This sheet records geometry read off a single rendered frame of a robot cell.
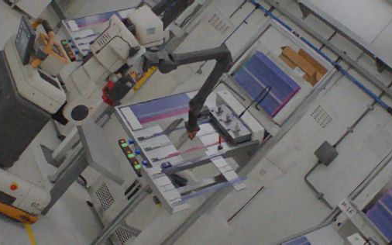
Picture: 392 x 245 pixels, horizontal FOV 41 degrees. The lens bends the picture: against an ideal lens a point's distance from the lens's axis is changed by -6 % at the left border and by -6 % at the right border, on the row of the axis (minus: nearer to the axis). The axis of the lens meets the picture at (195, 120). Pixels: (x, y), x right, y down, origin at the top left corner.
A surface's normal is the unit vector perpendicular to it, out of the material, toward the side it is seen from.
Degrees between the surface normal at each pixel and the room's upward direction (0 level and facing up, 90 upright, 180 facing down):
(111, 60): 90
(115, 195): 90
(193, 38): 90
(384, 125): 90
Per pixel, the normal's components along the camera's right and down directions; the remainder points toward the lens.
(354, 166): -0.58, -0.42
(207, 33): 0.44, 0.55
